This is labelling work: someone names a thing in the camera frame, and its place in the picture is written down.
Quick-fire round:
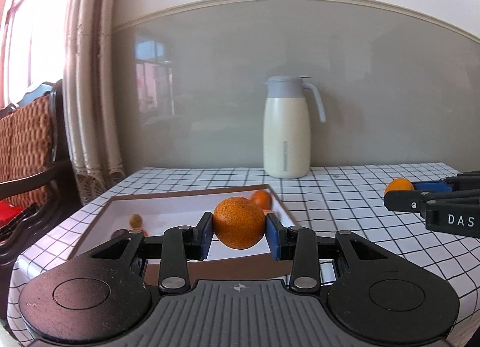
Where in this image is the small orange kumquat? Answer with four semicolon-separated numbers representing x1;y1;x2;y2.
384;178;414;195

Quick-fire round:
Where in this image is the yellow-brown round fruit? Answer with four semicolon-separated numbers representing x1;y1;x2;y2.
128;214;143;228

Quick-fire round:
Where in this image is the orange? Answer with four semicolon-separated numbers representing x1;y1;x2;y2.
250;190;272;210

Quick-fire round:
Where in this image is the large orange mandarin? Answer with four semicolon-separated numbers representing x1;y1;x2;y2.
212;196;266;250

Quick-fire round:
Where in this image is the dark brown water chestnut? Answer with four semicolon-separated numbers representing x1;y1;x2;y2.
111;229;128;239

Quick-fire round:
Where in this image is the orange carrot chunk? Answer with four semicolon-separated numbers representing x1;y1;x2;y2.
263;209;275;216

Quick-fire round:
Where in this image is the brown cardboard box white inside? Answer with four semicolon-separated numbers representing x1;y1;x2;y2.
68;184;297;283

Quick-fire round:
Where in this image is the checkered white tablecloth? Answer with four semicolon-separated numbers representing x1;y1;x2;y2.
7;163;479;346

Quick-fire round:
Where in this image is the cream thermos jug grey lid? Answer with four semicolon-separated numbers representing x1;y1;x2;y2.
263;76;326;179

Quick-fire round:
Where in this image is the dark wooden chair orange cushion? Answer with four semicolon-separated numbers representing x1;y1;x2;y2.
1;81;81;323

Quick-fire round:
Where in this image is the beige curtain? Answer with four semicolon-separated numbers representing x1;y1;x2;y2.
63;0;125;204

